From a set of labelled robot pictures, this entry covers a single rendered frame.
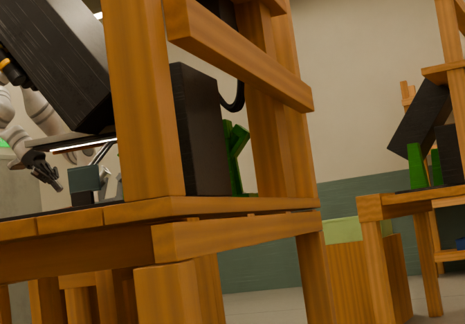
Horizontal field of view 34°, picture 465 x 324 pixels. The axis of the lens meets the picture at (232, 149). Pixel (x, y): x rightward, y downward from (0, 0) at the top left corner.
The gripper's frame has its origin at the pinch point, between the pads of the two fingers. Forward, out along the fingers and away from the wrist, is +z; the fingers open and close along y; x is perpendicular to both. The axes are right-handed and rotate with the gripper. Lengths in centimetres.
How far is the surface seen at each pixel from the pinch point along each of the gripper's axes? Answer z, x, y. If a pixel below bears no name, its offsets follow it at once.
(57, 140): 2.3, -23.7, -29.2
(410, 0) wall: -103, -154, 715
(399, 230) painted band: 86, 45, 701
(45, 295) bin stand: 23.7, 24.5, -5.4
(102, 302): 31.7, 28.2, 25.6
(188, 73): 18, -64, -31
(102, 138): 10.7, -32.8, -26.3
